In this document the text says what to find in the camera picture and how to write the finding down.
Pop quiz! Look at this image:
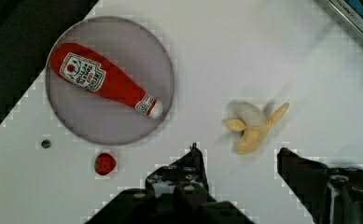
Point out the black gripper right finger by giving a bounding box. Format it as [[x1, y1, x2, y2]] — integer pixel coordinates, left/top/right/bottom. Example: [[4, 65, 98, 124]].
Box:
[[277, 147, 363, 224]]

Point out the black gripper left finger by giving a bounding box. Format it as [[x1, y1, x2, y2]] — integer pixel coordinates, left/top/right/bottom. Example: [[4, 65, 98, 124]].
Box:
[[85, 144, 255, 224]]

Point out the peeled plush banana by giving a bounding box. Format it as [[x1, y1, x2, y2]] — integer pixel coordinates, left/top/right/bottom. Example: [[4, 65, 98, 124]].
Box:
[[224, 102, 289, 155]]

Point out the red plush ketchup bottle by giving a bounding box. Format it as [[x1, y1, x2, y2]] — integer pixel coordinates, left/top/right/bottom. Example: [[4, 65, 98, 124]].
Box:
[[49, 43, 163, 119]]

